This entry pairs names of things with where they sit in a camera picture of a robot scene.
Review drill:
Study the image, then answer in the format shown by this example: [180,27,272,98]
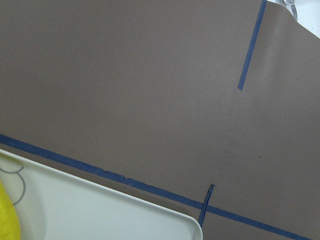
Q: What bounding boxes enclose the white bear tray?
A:
[0,150,203,240]

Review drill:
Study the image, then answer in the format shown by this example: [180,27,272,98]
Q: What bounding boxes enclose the long metal grabber tool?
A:
[282,0,298,22]

